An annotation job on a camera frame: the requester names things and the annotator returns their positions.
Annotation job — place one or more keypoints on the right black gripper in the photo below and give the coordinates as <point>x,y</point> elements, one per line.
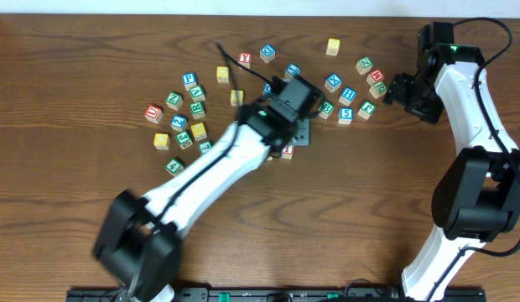
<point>397,90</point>

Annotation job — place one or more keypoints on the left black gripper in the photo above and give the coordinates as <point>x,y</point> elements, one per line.
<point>304,137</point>

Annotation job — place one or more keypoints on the red I block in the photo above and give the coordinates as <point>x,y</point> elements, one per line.
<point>287,152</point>

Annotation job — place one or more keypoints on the blue 2 block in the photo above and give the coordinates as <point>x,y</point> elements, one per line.
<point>178,123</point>

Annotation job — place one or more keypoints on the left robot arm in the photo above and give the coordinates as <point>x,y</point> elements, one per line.
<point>140,241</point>

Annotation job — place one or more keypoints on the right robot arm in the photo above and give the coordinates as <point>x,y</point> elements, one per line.
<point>478,198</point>

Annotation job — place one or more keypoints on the green R block right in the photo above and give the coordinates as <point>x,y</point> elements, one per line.
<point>378,89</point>

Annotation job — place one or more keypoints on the green r block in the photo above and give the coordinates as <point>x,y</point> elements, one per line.
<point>197,110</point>
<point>378,89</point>

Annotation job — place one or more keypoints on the red W block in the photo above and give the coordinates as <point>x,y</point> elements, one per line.
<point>375,76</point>

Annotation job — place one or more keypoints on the green B block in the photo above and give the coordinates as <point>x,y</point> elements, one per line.
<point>325,109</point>

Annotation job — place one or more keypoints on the green J block right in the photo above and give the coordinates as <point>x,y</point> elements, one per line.
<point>367,109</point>

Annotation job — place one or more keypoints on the green j block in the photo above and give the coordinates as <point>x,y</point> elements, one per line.
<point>367,109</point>
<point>183,139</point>

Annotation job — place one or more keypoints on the green N block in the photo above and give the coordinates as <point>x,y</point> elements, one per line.
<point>364,65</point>

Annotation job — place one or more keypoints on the blue 5 block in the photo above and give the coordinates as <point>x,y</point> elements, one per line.
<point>345,116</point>

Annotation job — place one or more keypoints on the blue H block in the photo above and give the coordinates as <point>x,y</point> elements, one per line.
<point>347,96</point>

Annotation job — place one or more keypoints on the blue D block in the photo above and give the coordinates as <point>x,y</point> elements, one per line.
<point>266,89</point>

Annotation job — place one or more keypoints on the blue X block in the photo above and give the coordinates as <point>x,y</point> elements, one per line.
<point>333,82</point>

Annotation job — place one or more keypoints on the blue L block upper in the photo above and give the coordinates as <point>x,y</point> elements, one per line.
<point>291,71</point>

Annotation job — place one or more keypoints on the yellow block centre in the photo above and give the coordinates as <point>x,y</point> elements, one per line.
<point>236,97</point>

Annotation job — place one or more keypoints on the yellow S block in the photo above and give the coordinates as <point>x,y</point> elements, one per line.
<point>333,47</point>

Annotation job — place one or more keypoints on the red Y block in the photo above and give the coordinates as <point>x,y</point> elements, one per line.
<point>245,59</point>

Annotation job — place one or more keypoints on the green L block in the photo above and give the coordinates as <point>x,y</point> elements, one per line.
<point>205,147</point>

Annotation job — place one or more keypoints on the yellow block upper left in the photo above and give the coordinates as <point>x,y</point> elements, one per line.
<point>222,74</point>

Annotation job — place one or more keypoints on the yellow K block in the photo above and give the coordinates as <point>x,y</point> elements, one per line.
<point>198,131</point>

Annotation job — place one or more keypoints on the green R block left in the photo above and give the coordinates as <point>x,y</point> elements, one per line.
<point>197,110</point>

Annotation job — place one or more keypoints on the green V block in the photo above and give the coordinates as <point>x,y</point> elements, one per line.
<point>197,93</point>

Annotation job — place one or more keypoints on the green J block left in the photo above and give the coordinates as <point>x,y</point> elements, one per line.
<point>183,139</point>

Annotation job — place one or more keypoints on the blue P block left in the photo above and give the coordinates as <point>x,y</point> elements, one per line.
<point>189,80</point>

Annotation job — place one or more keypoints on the green 4 block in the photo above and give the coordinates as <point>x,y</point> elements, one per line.
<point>174,167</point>

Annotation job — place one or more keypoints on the green Z block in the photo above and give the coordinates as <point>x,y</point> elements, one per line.
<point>174,101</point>

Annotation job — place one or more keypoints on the yellow G block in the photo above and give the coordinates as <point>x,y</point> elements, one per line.
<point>161,141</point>

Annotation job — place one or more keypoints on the red U block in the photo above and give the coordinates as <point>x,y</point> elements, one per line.
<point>154,114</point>

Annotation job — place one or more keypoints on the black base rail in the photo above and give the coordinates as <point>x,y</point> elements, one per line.
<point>357,292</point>

